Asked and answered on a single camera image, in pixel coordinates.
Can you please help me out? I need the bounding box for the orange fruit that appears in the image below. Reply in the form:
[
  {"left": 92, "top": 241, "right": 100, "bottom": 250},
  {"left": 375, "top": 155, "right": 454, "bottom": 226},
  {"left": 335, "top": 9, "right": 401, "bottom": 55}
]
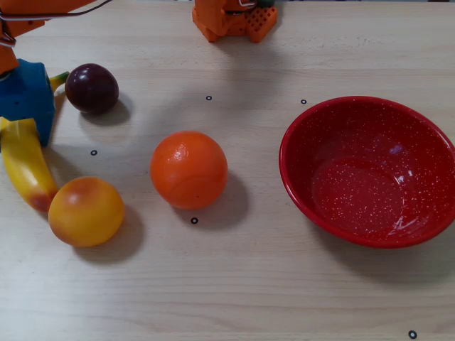
[{"left": 149, "top": 130, "right": 229, "bottom": 210}]

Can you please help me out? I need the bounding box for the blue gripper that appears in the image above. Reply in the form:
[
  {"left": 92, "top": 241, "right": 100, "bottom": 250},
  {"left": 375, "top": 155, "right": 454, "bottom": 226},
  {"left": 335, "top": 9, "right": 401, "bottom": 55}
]
[{"left": 0, "top": 58, "right": 57, "bottom": 147}]

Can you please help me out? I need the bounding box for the thin forearm servo cable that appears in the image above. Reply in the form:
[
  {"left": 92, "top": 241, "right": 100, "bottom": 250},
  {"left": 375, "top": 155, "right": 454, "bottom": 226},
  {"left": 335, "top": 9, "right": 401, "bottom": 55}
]
[{"left": 0, "top": 0, "right": 114, "bottom": 21}]

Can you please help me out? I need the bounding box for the yellow peach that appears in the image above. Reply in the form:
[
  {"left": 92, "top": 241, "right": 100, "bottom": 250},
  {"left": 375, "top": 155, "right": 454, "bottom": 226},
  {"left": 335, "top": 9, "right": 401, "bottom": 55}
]
[{"left": 48, "top": 176, "right": 126, "bottom": 249}]

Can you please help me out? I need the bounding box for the yellow banana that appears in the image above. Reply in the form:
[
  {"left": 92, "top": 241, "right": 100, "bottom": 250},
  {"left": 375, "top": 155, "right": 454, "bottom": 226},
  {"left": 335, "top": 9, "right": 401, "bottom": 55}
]
[{"left": 0, "top": 70, "right": 70, "bottom": 213}]

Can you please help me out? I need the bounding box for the orange robot base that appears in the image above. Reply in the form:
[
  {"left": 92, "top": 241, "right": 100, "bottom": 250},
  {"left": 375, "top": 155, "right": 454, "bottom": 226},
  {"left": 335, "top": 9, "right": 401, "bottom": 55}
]
[{"left": 191, "top": 0, "right": 279, "bottom": 43}]

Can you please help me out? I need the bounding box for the dark red plum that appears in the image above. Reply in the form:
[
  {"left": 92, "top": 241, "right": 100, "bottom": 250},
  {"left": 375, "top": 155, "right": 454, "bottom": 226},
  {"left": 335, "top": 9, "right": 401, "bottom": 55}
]
[{"left": 64, "top": 63, "right": 120, "bottom": 116}]

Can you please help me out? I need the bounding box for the red white black gripper cable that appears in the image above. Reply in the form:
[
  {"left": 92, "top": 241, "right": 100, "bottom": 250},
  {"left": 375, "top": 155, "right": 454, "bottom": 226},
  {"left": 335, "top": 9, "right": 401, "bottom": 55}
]
[{"left": 0, "top": 31, "right": 18, "bottom": 49}]

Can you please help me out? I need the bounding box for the red speckled bowl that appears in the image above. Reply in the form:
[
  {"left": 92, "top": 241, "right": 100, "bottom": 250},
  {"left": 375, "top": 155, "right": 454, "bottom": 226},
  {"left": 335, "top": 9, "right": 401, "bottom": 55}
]
[{"left": 279, "top": 95, "right": 455, "bottom": 249}]

